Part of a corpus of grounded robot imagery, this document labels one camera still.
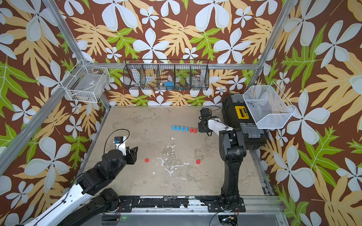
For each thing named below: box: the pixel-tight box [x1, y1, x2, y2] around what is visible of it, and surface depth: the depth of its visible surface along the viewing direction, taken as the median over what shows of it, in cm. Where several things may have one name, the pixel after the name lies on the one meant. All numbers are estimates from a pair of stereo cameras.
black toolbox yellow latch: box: [221, 94, 269, 151], surface depth 93 cm
